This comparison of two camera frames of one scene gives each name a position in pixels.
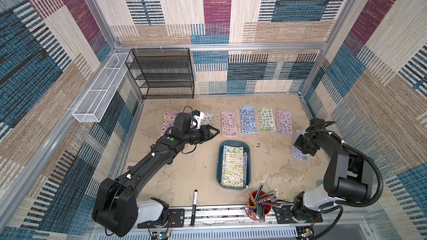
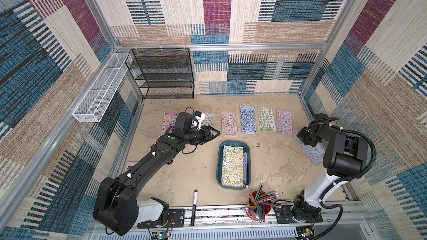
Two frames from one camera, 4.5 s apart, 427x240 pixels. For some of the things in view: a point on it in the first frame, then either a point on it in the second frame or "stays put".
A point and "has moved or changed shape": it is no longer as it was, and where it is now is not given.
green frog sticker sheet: x=266 y=119 stays put
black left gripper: x=207 y=131 stays put
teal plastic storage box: x=233 y=165 stays put
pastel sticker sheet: x=296 y=152 has moved or changed shape
